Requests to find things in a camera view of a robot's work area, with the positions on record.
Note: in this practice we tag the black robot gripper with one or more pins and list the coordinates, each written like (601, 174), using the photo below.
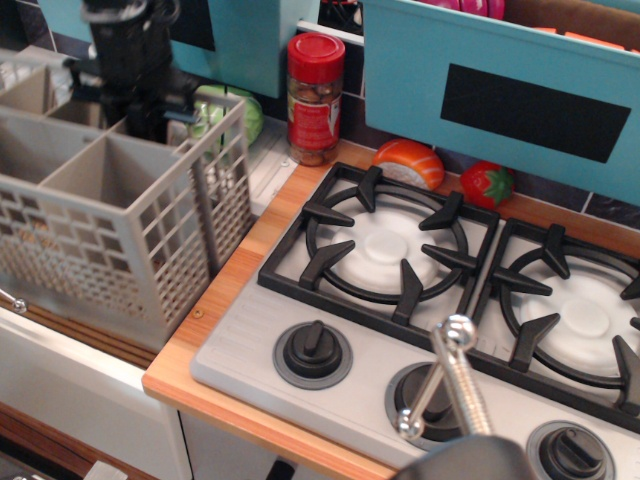
(133, 74)

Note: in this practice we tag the grey plastic drying rack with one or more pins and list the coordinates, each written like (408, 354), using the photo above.
(104, 230)

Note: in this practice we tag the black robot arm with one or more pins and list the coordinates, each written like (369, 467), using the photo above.
(129, 15)

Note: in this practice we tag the green toy cabbage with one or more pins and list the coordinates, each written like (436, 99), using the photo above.
(211, 114)

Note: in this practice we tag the red lid nut jar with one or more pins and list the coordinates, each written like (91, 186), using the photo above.
(314, 94)

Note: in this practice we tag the small silver ball rod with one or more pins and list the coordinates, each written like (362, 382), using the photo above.
(18, 305)

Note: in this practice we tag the toy salmon sushi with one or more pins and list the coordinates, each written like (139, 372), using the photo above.
(410, 162)

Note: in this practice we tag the grey toy stove top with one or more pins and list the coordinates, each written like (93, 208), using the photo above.
(359, 412)

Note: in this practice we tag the left black stove knob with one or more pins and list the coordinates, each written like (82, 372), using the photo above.
(312, 356)

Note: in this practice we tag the left black burner grate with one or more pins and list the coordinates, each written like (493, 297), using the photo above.
(386, 255)

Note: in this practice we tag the black burner grate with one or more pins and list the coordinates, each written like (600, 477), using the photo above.
(386, 255)
(559, 318)

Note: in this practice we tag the red toy strawberry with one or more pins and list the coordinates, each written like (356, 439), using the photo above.
(487, 185)

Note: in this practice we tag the teal bin with black label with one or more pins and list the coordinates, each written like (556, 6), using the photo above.
(557, 107)

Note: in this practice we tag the right black burner grate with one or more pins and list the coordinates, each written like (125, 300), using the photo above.
(559, 318)

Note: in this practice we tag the right black stove knob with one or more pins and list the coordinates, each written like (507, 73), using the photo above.
(567, 451)

